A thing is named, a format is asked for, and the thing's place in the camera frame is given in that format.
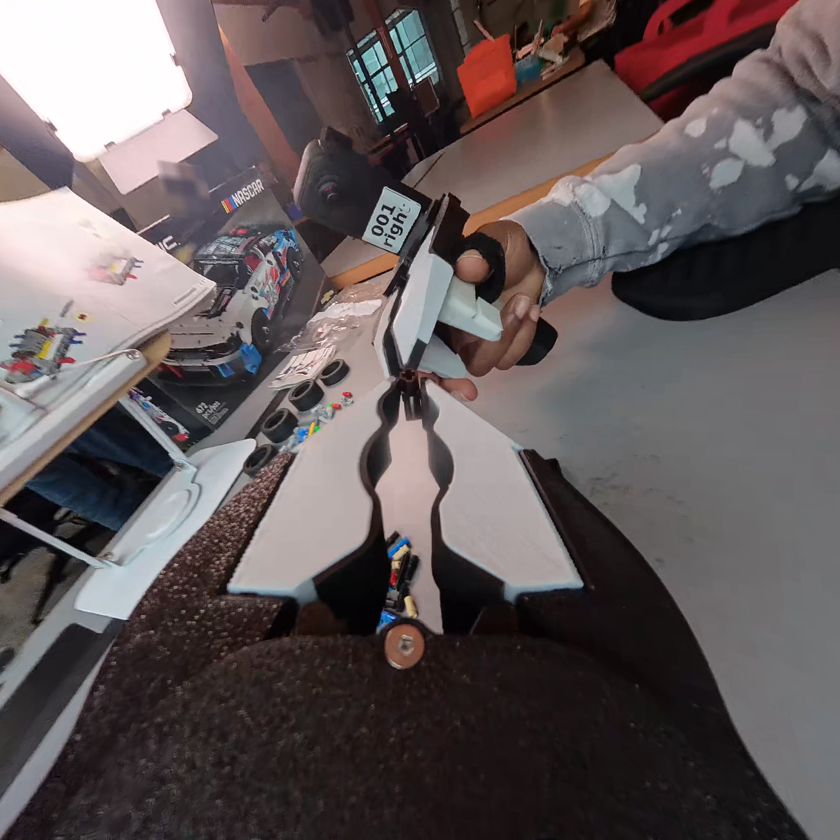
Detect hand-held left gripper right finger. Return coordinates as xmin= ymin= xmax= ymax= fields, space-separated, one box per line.
xmin=420 ymin=381 xmax=585 ymax=636

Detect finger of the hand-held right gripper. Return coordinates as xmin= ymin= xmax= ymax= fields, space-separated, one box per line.
xmin=374 ymin=285 xmax=403 ymax=378
xmin=389 ymin=251 xmax=455 ymax=376

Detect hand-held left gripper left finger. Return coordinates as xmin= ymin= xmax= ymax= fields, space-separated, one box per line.
xmin=226 ymin=379 xmax=403 ymax=636

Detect black axle connector piece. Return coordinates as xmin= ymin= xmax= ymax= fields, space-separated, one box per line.
xmin=397 ymin=369 xmax=426 ymax=421

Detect person's right forearm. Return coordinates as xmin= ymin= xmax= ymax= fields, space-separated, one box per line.
xmin=505 ymin=0 xmax=840 ymax=306

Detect person's right hand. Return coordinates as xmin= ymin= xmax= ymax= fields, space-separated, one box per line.
xmin=420 ymin=220 xmax=549 ymax=403

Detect clear plastic bags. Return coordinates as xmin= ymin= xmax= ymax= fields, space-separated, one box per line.
xmin=289 ymin=289 xmax=385 ymax=349

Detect white sticker sheet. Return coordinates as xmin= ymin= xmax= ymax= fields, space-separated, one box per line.
xmin=269 ymin=346 xmax=337 ymax=391

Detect cluster of small colourful parts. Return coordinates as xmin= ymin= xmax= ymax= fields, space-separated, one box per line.
xmin=282 ymin=390 xmax=358 ymax=454

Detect pile of toy connector pins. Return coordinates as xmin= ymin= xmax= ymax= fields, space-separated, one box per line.
xmin=377 ymin=530 xmax=421 ymax=634

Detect white lamp base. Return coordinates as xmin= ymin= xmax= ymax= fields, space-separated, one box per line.
xmin=74 ymin=438 xmax=258 ymax=621

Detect wood-edged table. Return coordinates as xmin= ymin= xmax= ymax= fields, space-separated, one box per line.
xmin=320 ymin=59 xmax=665 ymax=290

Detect toy race car box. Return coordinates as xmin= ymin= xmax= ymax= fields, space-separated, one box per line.
xmin=138 ymin=164 xmax=329 ymax=454

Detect orange bag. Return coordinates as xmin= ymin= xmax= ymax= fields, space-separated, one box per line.
xmin=456 ymin=34 xmax=519 ymax=119

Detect multi-pane window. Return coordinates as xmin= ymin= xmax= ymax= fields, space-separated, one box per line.
xmin=346 ymin=8 xmax=442 ymax=126

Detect building instruction booklet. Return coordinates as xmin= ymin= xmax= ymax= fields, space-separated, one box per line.
xmin=0 ymin=187 xmax=217 ymax=434

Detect white flat board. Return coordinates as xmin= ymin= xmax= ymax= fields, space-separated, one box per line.
xmin=98 ymin=108 xmax=219 ymax=196

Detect red bag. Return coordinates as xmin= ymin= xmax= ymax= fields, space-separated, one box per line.
xmin=613 ymin=0 xmax=798 ymax=99

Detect bright light panel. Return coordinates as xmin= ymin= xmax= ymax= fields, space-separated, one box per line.
xmin=0 ymin=0 xmax=194 ymax=161

